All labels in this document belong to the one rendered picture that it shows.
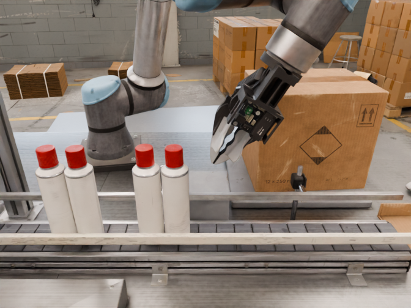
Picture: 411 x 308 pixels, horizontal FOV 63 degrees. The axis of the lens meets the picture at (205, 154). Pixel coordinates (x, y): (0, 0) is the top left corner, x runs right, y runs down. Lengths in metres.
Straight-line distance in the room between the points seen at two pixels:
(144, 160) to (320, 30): 0.35
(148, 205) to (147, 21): 0.51
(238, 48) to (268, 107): 3.43
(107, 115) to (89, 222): 0.43
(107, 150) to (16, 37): 5.48
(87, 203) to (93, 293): 0.16
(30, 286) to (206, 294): 0.31
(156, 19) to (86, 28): 5.24
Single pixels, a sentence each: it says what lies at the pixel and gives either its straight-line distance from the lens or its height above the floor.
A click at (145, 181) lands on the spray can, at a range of 0.62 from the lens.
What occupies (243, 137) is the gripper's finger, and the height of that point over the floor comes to 1.11.
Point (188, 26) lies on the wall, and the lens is 6.10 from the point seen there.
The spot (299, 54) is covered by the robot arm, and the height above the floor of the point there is 1.26.
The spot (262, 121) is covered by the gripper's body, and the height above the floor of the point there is 1.16.
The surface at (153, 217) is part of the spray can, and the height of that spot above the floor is 0.94.
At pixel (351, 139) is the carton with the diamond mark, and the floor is 1.00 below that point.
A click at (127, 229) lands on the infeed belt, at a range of 0.75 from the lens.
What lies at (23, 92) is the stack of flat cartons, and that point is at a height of 0.08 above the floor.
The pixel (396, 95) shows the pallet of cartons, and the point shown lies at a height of 0.26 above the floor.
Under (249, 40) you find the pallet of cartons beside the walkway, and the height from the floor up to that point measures 0.76.
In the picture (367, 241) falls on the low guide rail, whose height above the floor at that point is 0.90.
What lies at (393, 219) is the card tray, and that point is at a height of 0.83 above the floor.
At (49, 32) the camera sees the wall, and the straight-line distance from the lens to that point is 6.30.
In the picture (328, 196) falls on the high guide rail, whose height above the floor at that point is 0.96.
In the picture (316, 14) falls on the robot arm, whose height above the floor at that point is 1.31.
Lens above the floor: 1.35
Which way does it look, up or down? 27 degrees down
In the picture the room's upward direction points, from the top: straight up
